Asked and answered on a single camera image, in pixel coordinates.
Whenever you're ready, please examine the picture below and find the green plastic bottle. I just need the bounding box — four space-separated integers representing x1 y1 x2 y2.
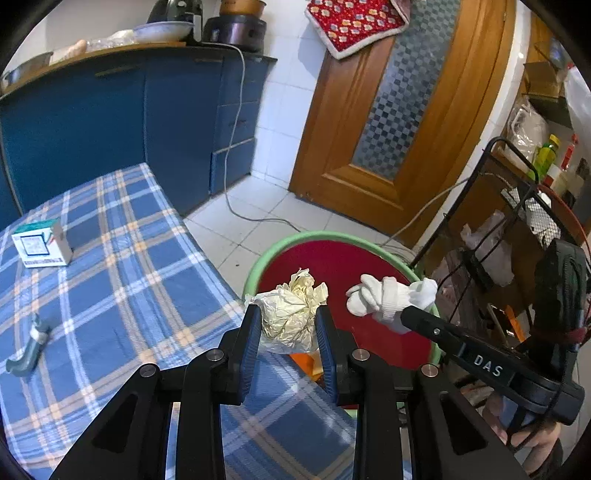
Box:
533 134 562 175

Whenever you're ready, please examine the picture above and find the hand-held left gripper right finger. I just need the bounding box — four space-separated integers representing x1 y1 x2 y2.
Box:
314 306 530 480

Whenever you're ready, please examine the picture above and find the blue kitchen cabinet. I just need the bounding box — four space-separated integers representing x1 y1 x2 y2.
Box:
0 44 279 219

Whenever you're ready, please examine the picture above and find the steel basin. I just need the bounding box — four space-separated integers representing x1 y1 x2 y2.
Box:
0 51 54 92

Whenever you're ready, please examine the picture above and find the red plastic bottle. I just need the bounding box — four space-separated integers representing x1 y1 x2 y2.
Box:
560 134 581 172

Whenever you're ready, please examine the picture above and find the black wire rack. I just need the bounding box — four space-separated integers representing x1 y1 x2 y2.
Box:
410 136 591 354

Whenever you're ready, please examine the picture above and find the white power cable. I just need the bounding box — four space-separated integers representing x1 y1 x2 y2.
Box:
221 44 303 232

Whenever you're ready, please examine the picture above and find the clear plastic food bag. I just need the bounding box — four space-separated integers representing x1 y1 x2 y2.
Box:
85 30 136 52

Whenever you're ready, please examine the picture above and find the clear crumpled plastic bag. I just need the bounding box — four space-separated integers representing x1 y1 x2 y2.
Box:
461 210 516 288

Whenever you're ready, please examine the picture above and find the orange plastic bag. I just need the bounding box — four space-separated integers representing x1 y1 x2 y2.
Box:
293 353 325 376

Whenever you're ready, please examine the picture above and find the wooden door with glass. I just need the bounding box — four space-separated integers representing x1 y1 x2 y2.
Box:
288 0 519 246

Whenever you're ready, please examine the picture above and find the brown round pot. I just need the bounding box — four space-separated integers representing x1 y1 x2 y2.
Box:
219 0 269 17

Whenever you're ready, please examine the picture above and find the dark rice cooker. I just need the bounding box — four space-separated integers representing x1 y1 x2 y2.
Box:
202 14 269 54

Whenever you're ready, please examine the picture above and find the pale orange food lump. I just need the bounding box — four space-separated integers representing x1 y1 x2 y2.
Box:
48 39 88 65

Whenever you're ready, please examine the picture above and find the red quilted cloth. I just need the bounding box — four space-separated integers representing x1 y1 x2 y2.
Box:
305 0 413 61

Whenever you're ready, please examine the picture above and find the cream paper ball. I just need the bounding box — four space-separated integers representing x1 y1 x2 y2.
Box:
253 269 330 356

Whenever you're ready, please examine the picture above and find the blue plaid tablecloth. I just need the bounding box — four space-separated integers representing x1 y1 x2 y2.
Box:
0 162 414 480

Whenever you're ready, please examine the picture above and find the cardboard box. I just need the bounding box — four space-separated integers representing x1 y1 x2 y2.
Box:
522 60 574 99

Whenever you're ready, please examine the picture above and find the person's right hand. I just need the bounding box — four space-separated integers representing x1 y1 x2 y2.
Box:
484 396 563 478

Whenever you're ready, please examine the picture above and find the white plastic bag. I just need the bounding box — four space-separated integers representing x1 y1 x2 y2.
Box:
505 102 549 163

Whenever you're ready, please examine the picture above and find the grey green plastic tube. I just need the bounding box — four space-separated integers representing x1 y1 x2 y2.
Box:
6 313 52 378

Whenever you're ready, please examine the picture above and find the black kettle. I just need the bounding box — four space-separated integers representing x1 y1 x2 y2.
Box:
147 0 205 29

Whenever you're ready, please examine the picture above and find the small white green box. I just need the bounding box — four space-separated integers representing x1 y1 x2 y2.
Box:
11 219 75 269

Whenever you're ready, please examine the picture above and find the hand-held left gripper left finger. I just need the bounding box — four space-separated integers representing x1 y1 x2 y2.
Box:
48 305 264 480

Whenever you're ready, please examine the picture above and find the white cotton glove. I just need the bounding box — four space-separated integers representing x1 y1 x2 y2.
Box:
345 273 439 335

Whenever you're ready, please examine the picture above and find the red basin with green rim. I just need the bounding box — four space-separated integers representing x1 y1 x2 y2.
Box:
243 231 445 412

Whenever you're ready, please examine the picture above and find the grey floor cable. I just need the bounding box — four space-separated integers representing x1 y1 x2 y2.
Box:
382 178 478 247

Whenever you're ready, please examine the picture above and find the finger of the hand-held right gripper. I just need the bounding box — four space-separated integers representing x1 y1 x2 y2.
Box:
400 305 519 394

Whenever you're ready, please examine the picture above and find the white enamel bowl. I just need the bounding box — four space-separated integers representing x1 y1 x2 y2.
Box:
133 21 193 45

